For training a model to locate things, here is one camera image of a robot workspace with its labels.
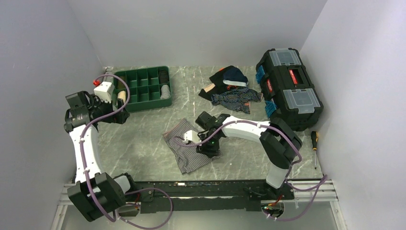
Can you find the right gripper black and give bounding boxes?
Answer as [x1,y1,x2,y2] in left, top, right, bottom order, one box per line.
[196,132,221,158]

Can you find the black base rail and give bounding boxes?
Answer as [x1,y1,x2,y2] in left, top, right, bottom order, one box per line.
[124,179,294,214]

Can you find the grey striped rolled underwear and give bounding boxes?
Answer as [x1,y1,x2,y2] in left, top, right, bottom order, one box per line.
[160,84,171,100]

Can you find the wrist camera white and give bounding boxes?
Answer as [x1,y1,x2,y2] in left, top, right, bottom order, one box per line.
[182,130,201,144]
[93,80,114,104]

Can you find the black toolbox clear lids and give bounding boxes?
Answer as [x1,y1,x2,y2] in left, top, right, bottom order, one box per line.
[256,48,324,131]

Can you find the black underwear tan patch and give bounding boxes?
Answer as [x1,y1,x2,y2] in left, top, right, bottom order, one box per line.
[198,66,234,101]

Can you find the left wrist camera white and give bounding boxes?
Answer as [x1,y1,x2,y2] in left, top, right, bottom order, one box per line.
[93,80,114,104]

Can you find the black rolled underwear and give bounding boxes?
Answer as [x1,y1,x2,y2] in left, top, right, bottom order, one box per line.
[158,70,169,84]

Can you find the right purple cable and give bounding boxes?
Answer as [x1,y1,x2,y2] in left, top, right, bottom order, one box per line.
[171,120,329,223]

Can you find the olive rolled underwear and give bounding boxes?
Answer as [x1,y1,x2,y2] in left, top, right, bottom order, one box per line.
[114,77,125,90]

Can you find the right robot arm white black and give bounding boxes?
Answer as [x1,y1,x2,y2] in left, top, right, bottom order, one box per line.
[183,112,303,199]

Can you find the purple cable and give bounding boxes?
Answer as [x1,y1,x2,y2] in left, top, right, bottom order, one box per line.
[79,74,174,230]
[171,120,329,223]

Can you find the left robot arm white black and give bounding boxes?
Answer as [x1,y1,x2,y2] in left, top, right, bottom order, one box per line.
[64,91,138,222]

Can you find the grey striped underwear orange trim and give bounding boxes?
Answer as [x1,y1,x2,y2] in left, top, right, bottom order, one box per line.
[162,118,223,174]

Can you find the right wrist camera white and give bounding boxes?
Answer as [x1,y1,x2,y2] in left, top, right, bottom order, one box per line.
[182,130,201,144]

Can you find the aluminium frame rail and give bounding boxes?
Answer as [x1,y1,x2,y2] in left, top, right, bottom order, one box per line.
[50,179,340,230]

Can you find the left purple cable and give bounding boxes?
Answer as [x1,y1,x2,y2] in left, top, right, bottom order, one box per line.
[79,74,174,230]

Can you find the dark navy underwear white band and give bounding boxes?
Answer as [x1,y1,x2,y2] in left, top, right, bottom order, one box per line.
[222,66,248,87]

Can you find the cream rolled underwear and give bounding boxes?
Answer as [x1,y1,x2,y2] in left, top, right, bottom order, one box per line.
[116,91,127,108]

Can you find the green divided organizer tray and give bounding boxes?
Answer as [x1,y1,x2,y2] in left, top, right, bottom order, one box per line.
[115,66,172,113]

